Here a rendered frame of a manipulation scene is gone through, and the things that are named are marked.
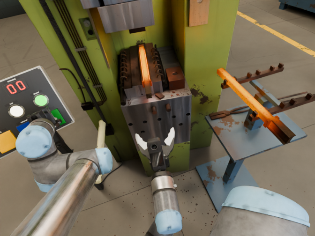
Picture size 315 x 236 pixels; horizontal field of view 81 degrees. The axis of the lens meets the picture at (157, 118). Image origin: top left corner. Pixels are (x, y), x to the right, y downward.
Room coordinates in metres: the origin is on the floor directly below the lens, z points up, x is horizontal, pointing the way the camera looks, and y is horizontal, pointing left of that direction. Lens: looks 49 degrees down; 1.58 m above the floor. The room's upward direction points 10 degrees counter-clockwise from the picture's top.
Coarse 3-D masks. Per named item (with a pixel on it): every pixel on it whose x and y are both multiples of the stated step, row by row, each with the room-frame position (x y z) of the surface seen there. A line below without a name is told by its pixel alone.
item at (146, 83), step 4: (140, 48) 1.09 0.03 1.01; (140, 52) 1.04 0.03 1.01; (144, 52) 1.03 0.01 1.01; (144, 56) 0.99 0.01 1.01; (144, 60) 0.95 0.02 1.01; (144, 64) 0.91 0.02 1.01; (144, 68) 0.87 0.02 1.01; (144, 72) 0.83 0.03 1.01; (144, 76) 0.79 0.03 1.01; (148, 76) 0.79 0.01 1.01; (144, 80) 0.76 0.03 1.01; (148, 80) 0.75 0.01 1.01; (144, 84) 0.72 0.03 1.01; (148, 84) 0.72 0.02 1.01; (148, 88) 0.69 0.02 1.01; (148, 92) 0.66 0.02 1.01; (148, 96) 0.65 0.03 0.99
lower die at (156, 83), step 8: (128, 48) 1.17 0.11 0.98; (136, 48) 1.14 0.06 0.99; (144, 48) 1.10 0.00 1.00; (128, 56) 1.07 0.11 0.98; (136, 56) 1.04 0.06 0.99; (152, 56) 1.00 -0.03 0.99; (128, 64) 0.98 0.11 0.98; (136, 64) 0.95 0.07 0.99; (152, 64) 0.92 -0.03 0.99; (128, 72) 0.90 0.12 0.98; (136, 72) 0.87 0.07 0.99; (152, 72) 0.84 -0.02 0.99; (128, 80) 0.82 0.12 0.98; (136, 80) 0.80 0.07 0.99; (152, 80) 0.77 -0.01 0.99; (160, 80) 0.76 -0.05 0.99; (128, 88) 0.75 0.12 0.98; (136, 88) 0.76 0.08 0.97; (144, 88) 0.76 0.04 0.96; (152, 88) 0.76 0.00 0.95; (160, 88) 0.76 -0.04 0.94; (128, 96) 0.75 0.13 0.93; (136, 96) 0.76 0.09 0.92
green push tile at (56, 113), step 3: (57, 108) 0.63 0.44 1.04; (51, 111) 0.61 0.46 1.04; (54, 111) 0.61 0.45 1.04; (57, 111) 0.62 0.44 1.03; (54, 114) 0.61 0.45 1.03; (57, 114) 0.61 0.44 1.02; (60, 114) 0.61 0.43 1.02; (57, 117) 0.60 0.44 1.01; (60, 117) 0.60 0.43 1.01; (63, 120) 0.59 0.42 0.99; (63, 123) 0.59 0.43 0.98
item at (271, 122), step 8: (224, 72) 0.68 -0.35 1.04; (232, 80) 0.62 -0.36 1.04; (232, 88) 0.58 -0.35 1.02; (240, 88) 0.55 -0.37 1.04; (240, 96) 0.52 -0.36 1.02; (248, 96) 0.50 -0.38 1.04; (248, 104) 0.47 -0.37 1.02; (256, 104) 0.45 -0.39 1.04; (264, 112) 0.41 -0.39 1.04; (264, 120) 0.38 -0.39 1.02; (272, 120) 0.36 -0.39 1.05; (280, 120) 0.35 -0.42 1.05; (272, 128) 0.35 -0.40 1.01; (280, 128) 0.32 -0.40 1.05; (288, 128) 0.32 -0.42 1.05; (280, 136) 0.31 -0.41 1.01; (288, 136) 0.29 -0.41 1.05
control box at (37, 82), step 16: (0, 80) 0.67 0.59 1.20; (16, 80) 0.67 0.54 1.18; (32, 80) 0.69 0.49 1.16; (48, 80) 0.70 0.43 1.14; (0, 96) 0.62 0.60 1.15; (16, 96) 0.63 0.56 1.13; (32, 96) 0.64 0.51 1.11; (48, 96) 0.66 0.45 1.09; (0, 112) 0.59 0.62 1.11; (32, 112) 0.60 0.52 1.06; (64, 112) 0.62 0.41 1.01; (0, 128) 0.54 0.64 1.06; (16, 128) 0.55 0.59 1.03
